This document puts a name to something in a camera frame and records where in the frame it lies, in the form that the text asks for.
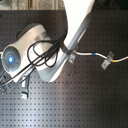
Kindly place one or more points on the metal cable clip right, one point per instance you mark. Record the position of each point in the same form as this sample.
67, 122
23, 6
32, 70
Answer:
107, 61

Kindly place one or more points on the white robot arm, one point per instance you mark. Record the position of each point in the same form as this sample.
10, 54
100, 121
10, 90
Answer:
34, 50

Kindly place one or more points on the metal cable clip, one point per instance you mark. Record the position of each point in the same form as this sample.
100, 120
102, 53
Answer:
72, 58
107, 61

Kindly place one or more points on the metal cable clip left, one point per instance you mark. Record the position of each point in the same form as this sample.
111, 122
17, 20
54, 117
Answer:
72, 58

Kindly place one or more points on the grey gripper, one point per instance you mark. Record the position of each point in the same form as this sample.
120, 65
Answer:
10, 85

